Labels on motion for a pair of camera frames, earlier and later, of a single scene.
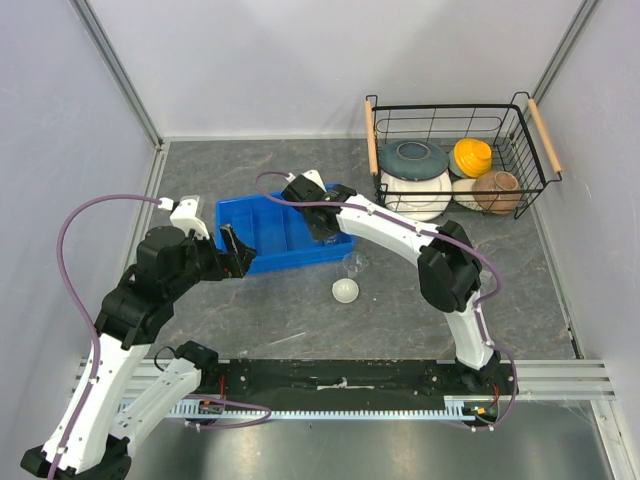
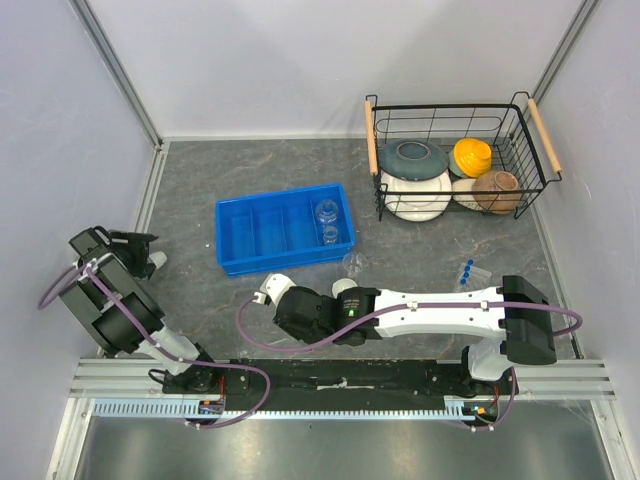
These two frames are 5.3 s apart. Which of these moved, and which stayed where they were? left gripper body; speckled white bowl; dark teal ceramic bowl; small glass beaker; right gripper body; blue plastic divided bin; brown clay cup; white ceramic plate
Moved: left gripper body; right gripper body
Stayed: dark teal ceramic bowl; speckled white bowl; small glass beaker; brown clay cup; blue plastic divided bin; white ceramic plate
